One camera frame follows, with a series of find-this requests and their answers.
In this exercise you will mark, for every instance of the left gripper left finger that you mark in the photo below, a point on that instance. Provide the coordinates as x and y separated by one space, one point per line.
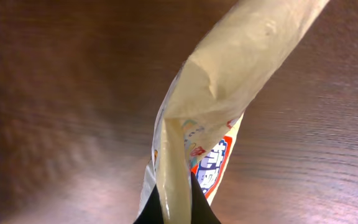
152 212

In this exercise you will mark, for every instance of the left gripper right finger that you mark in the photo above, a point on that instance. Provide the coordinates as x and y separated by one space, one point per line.
201 212

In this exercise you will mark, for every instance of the yellow snack bag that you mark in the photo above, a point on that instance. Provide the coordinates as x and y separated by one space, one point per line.
199 118

